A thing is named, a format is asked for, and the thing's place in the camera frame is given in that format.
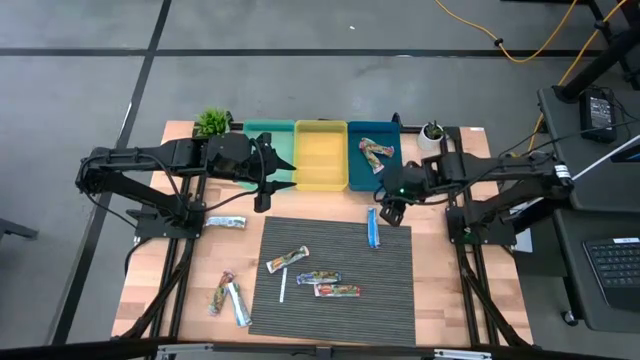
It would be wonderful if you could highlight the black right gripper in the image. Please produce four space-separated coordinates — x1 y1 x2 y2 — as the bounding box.
378 159 430 228

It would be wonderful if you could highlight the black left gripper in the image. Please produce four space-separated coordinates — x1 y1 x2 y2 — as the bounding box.
206 131 298 214

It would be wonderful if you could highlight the granola bar bright blue wrapper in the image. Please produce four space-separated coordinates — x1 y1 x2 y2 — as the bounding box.
366 207 382 250

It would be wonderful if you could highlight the granola bar white teal wrapper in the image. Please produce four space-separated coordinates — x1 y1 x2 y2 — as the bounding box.
204 215 248 230

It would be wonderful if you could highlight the granola bar dark blue-green wrapper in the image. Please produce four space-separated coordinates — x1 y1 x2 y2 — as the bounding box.
296 270 343 286

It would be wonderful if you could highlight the granola bar white blue wrapper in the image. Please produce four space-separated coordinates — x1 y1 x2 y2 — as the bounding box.
227 282 253 329

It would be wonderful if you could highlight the teal plastic bin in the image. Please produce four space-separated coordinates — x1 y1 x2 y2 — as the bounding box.
241 118 296 191

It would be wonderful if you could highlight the yellow plastic bin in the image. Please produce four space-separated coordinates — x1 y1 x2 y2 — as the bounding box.
292 118 350 193

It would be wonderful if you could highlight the dark blue plastic bin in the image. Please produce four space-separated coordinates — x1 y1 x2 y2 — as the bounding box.
346 120 404 193

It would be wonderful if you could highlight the small succulent in white pot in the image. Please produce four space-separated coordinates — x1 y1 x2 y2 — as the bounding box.
416 119 446 153

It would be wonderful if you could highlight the green plant in white pot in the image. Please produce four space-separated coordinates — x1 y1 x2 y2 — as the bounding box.
192 107 234 139

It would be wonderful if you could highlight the white paper sheet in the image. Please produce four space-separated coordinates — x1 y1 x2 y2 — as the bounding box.
514 229 534 254

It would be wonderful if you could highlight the grey woven mat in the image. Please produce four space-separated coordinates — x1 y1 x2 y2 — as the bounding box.
248 215 417 348

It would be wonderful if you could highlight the black crossbeam with silver brackets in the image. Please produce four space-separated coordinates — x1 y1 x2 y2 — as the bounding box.
0 337 640 360

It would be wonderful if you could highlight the white rod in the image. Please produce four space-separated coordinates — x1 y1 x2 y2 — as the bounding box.
572 133 640 181

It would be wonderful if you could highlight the black power adapter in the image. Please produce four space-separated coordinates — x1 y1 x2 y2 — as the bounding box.
579 88 617 145

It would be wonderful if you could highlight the black keyboard desk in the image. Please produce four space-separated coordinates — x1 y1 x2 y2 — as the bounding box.
552 208 640 334

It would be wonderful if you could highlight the black keyboard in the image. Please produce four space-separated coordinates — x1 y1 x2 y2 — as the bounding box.
582 237 640 312

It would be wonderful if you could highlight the dark tablet screen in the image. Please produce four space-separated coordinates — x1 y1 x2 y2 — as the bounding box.
610 142 640 164

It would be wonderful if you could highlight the black stand leg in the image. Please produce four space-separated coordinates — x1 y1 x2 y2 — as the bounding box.
552 0 640 104

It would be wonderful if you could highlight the grey chair base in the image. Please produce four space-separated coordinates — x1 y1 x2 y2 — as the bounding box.
0 217 40 242

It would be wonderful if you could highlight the black aluminium table frame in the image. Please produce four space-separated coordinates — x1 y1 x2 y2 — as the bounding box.
112 112 534 349

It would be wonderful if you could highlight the yellow extension cable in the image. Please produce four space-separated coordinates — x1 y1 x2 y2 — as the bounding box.
433 0 580 65
527 0 630 154

